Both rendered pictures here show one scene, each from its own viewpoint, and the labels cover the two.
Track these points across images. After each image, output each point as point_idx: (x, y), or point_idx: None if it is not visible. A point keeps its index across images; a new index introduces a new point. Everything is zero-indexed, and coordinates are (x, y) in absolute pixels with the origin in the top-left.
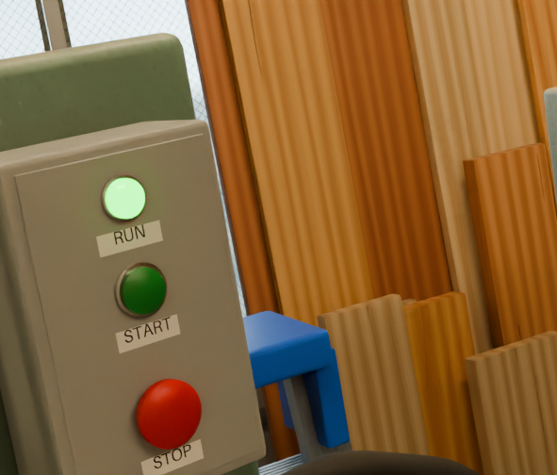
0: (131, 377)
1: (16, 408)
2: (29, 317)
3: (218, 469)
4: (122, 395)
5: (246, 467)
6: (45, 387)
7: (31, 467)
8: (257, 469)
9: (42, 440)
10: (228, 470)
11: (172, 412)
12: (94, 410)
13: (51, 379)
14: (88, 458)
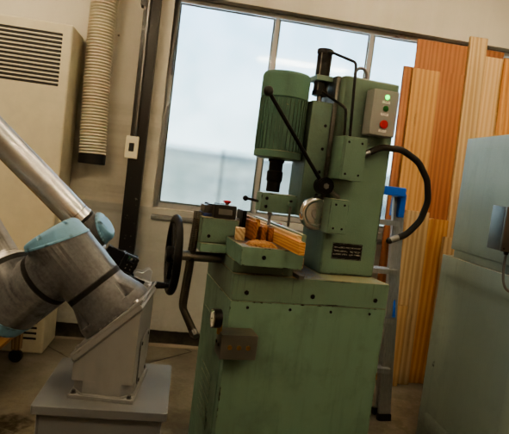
0: (381, 118)
1: (365, 120)
2: (372, 106)
3: (387, 135)
4: (379, 120)
5: None
6: (371, 114)
7: (364, 127)
8: None
9: (368, 122)
10: (387, 136)
11: (384, 123)
12: (375, 120)
13: (372, 114)
14: (373, 125)
